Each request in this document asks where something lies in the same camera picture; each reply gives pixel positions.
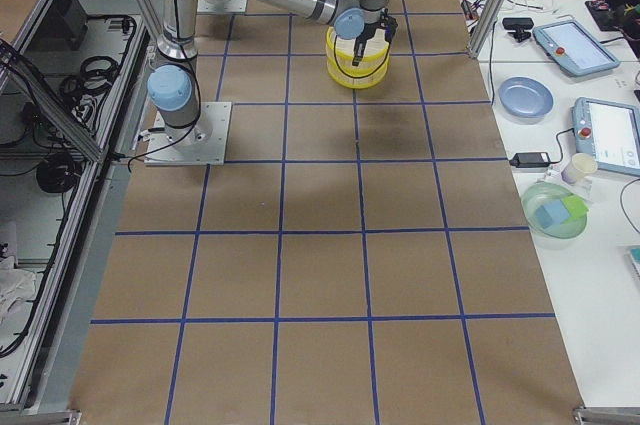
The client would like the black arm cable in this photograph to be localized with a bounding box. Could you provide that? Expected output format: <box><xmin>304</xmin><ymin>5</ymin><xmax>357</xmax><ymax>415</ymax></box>
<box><xmin>332</xmin><ymin>9</ymin><xmax>399</xmax><ymax>79</ymax></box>

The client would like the paper cup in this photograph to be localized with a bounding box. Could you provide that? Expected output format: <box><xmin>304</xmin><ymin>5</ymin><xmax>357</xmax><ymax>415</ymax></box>
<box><xmin>561</xmin><ymin>152</ymin><xmax>598</xmax><ymax>185</ymax></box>

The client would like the green bowl with sponges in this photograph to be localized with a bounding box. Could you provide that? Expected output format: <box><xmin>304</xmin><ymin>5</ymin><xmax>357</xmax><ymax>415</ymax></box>
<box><xmin>521</xmin><ymin>182</ymin><xmax>589</xmax><ymax>250</ymax></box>

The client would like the black webcam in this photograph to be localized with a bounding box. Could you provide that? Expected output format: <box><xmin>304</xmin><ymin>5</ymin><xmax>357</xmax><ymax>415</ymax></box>
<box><xmin>502</xmin><ymin>17</ymin><xmax>534</xmax><ymax>43</ymax></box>

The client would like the teach pendant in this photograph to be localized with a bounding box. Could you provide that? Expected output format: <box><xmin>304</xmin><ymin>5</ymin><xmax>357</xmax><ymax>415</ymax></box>
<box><xmin>532</xmin><ymin>20</ymin><xmax>620</xmax><ymax>77</ymax></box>
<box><xmin>571</xmin><ymin>97</ymin><xmax>639</xmax><ymax>177</ymax></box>

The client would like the blue plate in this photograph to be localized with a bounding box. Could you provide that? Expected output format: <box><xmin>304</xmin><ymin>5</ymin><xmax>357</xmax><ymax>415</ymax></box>
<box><xmin>498</xmin><ymin>76</ymin><xmax>554</xmax><ymax>124</ymax></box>

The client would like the aluminium frame post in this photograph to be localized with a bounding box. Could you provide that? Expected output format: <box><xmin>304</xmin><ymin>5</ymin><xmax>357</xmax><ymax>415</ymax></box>
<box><xmin>467</xmin><ymin>0</ymin><xmax>531</xmax><ymax>61</ymax></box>

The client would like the black power adapter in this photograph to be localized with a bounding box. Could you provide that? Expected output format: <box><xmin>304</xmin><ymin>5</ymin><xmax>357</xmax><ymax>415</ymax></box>
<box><xmin>509</xmin><ymin>152</ymin><xmax>560</xmax><ymax>169</ymax></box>

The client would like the yellow steamer basket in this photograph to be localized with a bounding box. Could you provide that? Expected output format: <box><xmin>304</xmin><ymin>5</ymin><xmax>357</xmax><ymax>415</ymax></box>
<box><xmin>326</xmin><ymin>60</ymin><xmax>389</xmax><ymax>90</ymax></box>
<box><xmin>325</xmin><ymin>27</ymin><xmax>389</xmax><ymax>73</ymax></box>

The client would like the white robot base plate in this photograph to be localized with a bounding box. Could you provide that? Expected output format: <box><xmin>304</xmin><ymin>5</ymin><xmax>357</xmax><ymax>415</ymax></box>
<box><xmin>144</xmin><ymin>102</ymin><xmax>232</xmax><ymax>166</ymax></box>

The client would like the teach pendant far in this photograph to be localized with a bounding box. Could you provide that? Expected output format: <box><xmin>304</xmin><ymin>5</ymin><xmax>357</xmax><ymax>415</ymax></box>
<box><xmin>532</xmin><ymin>20</ymin><xmax>620</xmax><ymax>77</ymax></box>

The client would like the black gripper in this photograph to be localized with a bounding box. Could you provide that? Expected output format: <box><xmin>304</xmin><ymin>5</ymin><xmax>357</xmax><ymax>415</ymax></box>
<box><xmin>352</xmin><ymin>21</ymin><xmax>382</xmax><ymax>67</ymax></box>

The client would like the teach pendant near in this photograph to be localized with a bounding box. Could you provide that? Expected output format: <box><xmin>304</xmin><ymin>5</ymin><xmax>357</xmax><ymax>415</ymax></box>
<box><xmin>571</xmin><ymin>97</ymin><xmax>639</xmax><ymax>177</ymax></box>

